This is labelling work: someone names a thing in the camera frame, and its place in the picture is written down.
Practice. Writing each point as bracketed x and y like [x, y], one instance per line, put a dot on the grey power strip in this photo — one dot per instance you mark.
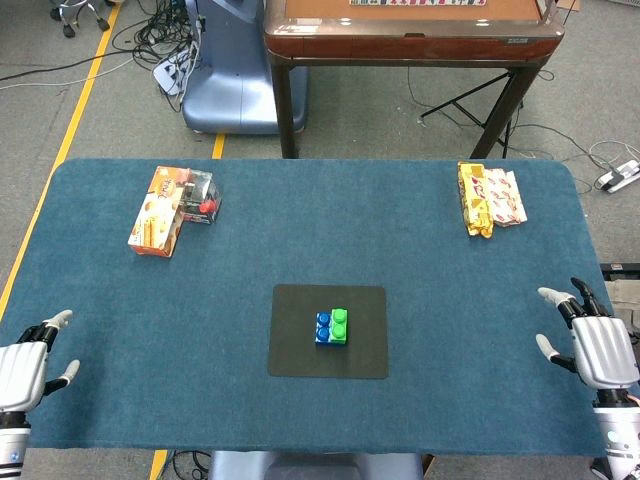
[620, 177]

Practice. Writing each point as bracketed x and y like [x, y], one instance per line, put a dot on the white power strip with plugs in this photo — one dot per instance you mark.
[170, 75]

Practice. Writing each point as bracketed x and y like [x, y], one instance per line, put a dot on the black box with red label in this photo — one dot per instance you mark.
[620, 270]

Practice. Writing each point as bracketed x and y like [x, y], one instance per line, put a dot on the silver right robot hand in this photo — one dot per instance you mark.
[602, 350]

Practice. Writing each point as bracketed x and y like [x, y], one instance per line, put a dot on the white red snack packet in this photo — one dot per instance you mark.
[506, 200]

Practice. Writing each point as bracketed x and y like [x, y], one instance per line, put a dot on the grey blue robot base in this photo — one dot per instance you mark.
[315, 467]

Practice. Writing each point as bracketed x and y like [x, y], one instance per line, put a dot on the row of mahjong tiles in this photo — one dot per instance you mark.
[417, 2]

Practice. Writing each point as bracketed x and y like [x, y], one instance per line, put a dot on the blue grey machine base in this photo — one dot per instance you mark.
[235, 85]

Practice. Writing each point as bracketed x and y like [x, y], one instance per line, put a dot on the dark snack box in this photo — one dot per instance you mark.
[202, 200]

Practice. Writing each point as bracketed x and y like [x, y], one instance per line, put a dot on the brown mahjong table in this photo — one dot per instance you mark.
[410, 42]

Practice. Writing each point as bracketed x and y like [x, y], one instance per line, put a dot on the blue toy brick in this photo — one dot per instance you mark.
[323, 330]

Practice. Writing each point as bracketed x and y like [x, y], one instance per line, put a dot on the green toy brick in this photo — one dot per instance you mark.
[339, 327]

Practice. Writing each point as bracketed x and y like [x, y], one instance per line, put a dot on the orange biscuit box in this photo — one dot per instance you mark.
[157, 215]

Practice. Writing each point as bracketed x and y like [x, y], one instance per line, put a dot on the chair base with castors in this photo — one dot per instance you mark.
[80, 15]

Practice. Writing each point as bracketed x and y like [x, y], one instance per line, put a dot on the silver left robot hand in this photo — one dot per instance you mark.
[20, 367]

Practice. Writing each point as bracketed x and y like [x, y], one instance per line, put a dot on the yellow snack packet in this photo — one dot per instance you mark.
[474, 200]

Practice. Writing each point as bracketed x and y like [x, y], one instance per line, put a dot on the blue table cloth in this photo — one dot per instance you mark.
[320, 230]

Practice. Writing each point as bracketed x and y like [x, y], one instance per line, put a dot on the black rectangular mat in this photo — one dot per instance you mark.
[295, 345]

